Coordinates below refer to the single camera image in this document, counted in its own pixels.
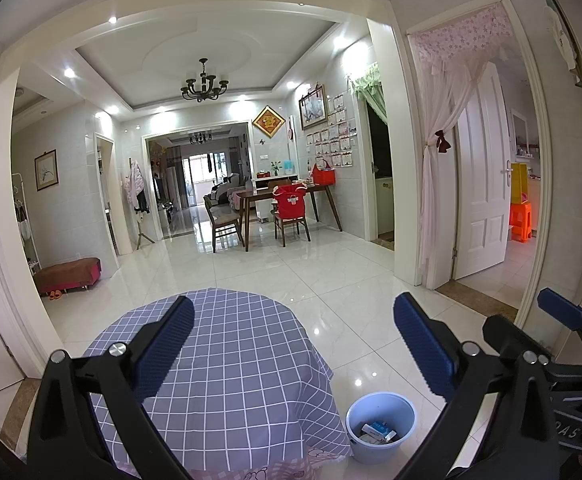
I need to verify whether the orange plastic stool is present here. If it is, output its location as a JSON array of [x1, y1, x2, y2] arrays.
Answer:
[[509, 202, 533, 243]]

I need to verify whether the brown pink bench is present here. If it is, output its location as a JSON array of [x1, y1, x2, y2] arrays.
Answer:
[[34, 258, 101, 294]]

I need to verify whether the pink door curtain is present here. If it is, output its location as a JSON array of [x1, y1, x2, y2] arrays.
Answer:
[[408, 2, 514, 289]]

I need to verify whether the green door curtain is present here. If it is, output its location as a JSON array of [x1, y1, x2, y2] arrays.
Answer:
[[349, 63, 388, 125]]

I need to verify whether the framed wall picture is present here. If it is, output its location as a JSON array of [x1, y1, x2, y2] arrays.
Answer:
[[34, 150, 59, 191]]

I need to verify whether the red basket on table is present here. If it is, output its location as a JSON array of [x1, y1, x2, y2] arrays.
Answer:
[[312, 158, 336, 186]]

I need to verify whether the chair with red cover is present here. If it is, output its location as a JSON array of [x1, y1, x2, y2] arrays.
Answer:
[[272, 183, 310, 247]]

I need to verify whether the light blue trash bin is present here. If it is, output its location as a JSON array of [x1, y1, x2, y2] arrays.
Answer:
[[345, 391, 417, 465]]

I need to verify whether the wooden dining table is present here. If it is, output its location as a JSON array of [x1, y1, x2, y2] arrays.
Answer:
[[238, 184, 343, 252]]

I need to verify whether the large framed painting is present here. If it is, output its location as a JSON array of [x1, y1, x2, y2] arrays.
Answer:
[[298, 84, 328, 130]]

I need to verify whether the red diamond wall ornament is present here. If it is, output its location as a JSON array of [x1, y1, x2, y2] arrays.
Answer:
[[252, 105, 285, 138]]

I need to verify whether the purple grid tablecloth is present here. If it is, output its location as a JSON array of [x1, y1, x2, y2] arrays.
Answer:
[[81, 287, 353, 478]]

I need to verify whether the blue white wrapper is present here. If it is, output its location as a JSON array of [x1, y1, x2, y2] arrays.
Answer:
[[359, 422, 399, 445]]

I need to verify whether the wooden dining chair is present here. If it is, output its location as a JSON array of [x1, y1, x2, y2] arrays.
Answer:
[[203, 194, 244, 252]]

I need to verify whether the black chandelier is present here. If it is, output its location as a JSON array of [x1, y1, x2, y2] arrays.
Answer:
[[180, 58, 229, 103]]

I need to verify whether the white open door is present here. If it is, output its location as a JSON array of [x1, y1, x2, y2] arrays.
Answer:
[[454, 63, 511, 280]]

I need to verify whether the coat rack with clothes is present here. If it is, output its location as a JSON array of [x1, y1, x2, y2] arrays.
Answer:
[[122, 158, 154, 249]]

